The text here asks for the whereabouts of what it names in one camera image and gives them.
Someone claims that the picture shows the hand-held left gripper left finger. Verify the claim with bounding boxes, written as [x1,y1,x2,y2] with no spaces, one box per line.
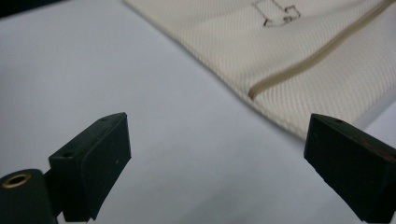
[48,112,133,223]

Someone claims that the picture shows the white table sheet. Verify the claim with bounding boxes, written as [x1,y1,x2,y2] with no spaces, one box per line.
[0,0,396,224]

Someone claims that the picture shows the cream zippered laundry bag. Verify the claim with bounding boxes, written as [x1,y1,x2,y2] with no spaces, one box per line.
[124,0,396,140]

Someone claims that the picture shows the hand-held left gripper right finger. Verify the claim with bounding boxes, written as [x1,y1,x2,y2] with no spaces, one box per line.
[304,113,396,224]

